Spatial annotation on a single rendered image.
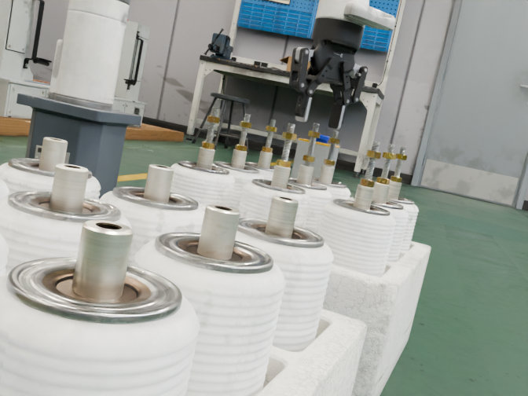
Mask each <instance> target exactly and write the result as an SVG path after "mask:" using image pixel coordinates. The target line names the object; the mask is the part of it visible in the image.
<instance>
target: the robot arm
mask: <svg viewBox="0 0 528 396"><path fill-rule="evenodd" d="M129 5H130V0H69V3H68V13H67V19H66V24H65V29H64V38H63V40H62V39H59V40H57V46H56V52H55V57H54V62H53V71H52V77H51V82H50V87H49V96H48V98H49V99H53V100H55V101H61V102H64V103H68V104H72V105H79V106H83V107H87V108H95V109H100V110H105V111H111V110H112V105H113V101H114V96H115V91H116V83H117V78H118V73H119V64H120V59H121V55H122V50H123V41H124V36H125V31H126V27H127V17H128V13H129V8H130V7H129ZM395 21H396V20H395V18H394V16H392V15H390V14H388V13H385V12H383V11H380V10H378V9H375V8H372V7H371V6H369V0H319V3H318V7H317V14H316V18H315V22H314V26H313V33H312V37H311V40H312V41H313V45H312V46H311V48H310V49H308V48H306V47H295V48H294V49H293V52H292V59H291V71H290V78H289V86H290V88H293V89H294V90H295V91H297V93H298V99H297V103H296V106H295V119H296V120H297V121H300V122H304V123H306V122H307V121H308V118H309V114H310V107H311V103H312V100H313V98H312V97H310V96H311V95H312V94H313V93H314V91H315V90H316V89H317V87H318V86H319V85H321V84H322V83H323V82H324V81H325V82H327V83H330V88H331V89H332V91H333V96H334V102H335V104H332V111H331V115H330V119H329V123H328V127H330V128H334V129H339V128H340V127H341V126H342V124H343V120H344V116H345V113H346V109H347V105H349V104H353V103H358V101H359V98H360V96H361V91H362V88H363V85H364V82H365V78H366V75H367V72H368V68H367V67H366V66H360V65H358V64H355V59H354V55H355V53H356V52H357V51H358V50H359V49H360V46H361V40H362V36H363V32H364V29H365V25H366V26H369V27H371V28H377V29H380V30H384V31H393V30H394V24H395ZM308 62H310V64H311V65H310V67H309V68H308V70H307V66H308ZM298 73H299V76H298ZM297 79H298V81H297ZM341 82H342V83H343V84H340V83H341ZM354 88H355V89H354ZM353 89H354V93H353V95H351V94H352V92H353ZM340 91H341V92H340ZM341 93H342V96H341Z"/></svg>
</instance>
